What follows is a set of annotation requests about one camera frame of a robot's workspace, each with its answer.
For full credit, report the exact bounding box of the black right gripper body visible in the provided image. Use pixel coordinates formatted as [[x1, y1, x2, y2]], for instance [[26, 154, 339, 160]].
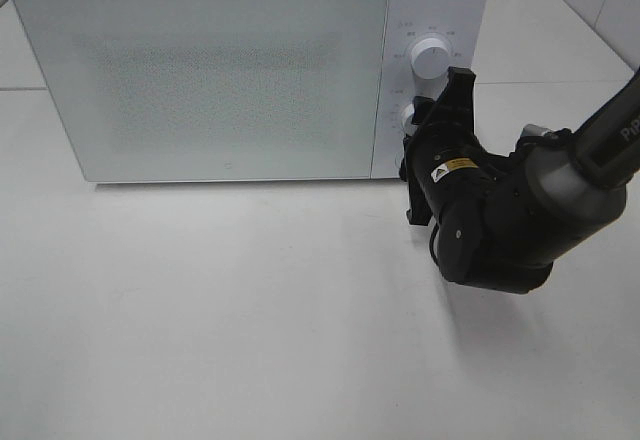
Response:
[[399, 122, 483, 226]]

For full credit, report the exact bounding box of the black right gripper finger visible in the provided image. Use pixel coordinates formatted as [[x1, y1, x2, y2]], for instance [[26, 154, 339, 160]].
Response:
[[411, 96, 435, 127], [430, 67, 476, 128]]

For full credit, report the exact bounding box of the white microwave knob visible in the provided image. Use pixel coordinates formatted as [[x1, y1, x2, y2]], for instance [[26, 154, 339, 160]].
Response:
[[409, 35, 452, 80], [400, 104, 415, 130]]

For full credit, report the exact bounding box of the round white door release button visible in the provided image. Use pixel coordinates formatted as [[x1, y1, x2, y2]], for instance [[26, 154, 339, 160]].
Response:
[[395, 153, 404, 170]]

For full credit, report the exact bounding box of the white microwave oven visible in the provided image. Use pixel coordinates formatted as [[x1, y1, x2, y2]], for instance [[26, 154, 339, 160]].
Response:
[[9, 0, 489, 189]]

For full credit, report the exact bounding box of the white microwave door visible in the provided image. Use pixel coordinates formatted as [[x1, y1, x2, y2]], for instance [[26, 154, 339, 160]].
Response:
[[14, 0, 387, 183]]

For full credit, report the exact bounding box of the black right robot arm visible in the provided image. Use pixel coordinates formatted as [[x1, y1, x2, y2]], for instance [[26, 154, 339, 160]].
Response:
[[399, 68, 639, 294]]

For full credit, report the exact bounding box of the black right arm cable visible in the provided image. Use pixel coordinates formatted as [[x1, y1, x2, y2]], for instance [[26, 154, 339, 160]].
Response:
[[427, 224, 444, 266]]

